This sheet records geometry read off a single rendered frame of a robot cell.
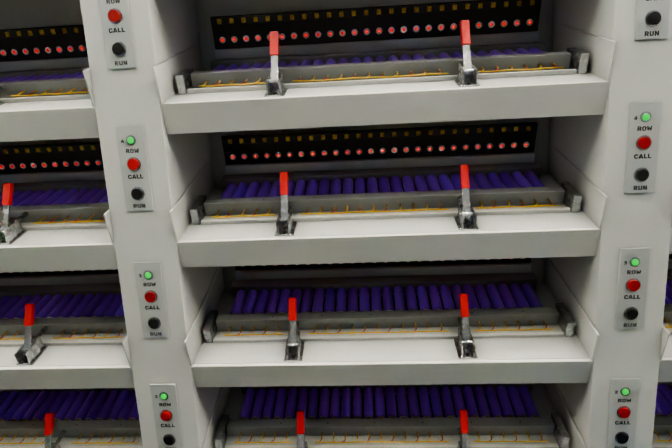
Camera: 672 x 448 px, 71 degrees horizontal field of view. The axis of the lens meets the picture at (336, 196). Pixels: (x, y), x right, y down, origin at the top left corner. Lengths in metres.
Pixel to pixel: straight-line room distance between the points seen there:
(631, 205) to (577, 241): 0.08
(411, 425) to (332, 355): 0.21
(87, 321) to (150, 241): 0.24
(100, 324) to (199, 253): 0.26
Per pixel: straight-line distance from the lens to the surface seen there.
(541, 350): 0.82
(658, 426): 1.02
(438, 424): 0.91
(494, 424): 0.93
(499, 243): 0.71
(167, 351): 0.81
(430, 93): 0.66
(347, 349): 0.78
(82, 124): 0.77
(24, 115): 0.81
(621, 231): 0.77
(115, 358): 0.88
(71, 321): 0.95
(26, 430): 1.10
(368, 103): 0.66
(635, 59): 0.75
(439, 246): 0.70
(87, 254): 0.81
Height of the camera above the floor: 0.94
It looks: 11 degrees down
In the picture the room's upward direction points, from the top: 3 degrees counter-clockwise
